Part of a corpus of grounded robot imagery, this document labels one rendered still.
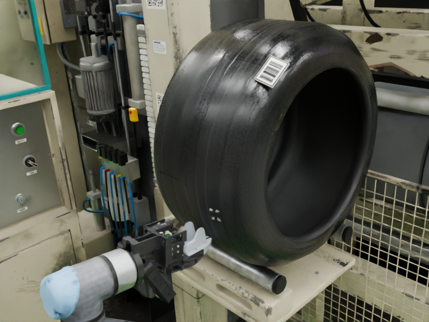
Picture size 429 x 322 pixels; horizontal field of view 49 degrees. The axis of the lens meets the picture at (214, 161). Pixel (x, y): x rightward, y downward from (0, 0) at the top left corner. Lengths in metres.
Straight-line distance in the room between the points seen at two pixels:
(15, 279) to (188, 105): 0.80
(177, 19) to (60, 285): 0.67
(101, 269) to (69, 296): 0.07
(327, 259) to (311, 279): 0.10
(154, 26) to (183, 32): 0.09
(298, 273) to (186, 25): 0.70
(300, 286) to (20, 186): 0.82
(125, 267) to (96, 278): 0.06
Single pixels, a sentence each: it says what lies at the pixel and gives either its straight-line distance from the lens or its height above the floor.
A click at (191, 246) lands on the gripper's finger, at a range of 0.96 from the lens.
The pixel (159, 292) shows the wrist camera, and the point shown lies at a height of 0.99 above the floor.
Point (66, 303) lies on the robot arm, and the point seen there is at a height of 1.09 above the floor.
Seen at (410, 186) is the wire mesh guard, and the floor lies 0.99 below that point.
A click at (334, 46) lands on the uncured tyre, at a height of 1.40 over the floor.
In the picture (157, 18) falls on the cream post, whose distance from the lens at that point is 1.22.
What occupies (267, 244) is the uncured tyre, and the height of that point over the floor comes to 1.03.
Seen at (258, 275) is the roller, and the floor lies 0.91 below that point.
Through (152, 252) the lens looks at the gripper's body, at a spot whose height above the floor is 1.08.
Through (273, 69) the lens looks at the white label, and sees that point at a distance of 0.88.
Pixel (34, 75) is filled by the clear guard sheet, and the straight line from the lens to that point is 1.38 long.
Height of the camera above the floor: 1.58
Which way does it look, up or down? 23 degrees down
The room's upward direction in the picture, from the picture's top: 3 degrees counter-clockwise
